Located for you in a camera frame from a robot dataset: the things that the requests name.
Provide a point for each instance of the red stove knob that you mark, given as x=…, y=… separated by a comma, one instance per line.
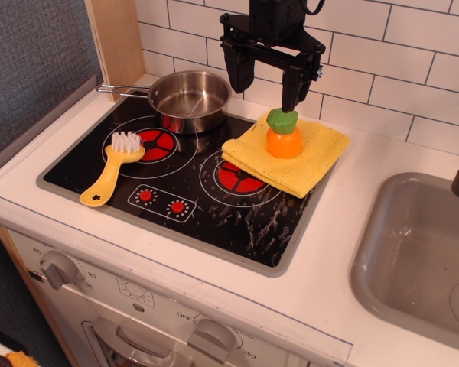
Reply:
x=145, y=196
x=177, y=207

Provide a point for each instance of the yellow folded cloth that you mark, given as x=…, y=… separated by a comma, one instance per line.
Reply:
x=322, y=146

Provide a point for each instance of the left red stove knob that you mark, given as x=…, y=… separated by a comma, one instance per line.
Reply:
x=145, y=196

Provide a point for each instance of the grey oven temperature knob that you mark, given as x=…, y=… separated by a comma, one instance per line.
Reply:
x=213, y=340

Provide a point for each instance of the stainless steel pot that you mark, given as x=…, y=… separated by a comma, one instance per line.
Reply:
x=189, y=102

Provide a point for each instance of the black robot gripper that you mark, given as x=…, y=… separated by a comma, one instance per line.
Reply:
x=273, y=32

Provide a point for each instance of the yellow dish brush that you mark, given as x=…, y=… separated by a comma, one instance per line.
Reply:
x=125, y=148

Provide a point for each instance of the orange yellow object bottom corner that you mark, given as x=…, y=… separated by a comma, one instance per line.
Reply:
x=17, y=359

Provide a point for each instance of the grey oven door handle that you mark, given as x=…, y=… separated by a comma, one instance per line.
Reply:
x=122, y=347

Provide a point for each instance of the right red stove knob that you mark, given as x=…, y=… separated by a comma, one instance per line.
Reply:
x=177, y=207

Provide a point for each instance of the grey sink basin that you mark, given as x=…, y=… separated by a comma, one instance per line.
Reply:
x=406, y=270

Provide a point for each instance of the orange toy carrot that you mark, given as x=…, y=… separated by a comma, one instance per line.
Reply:
x=283, y=139

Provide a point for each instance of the grey timer knob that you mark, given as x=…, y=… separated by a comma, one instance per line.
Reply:
x=58, y=269

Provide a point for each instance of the black toy stovetop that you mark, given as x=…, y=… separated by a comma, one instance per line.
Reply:
x=228, y=213

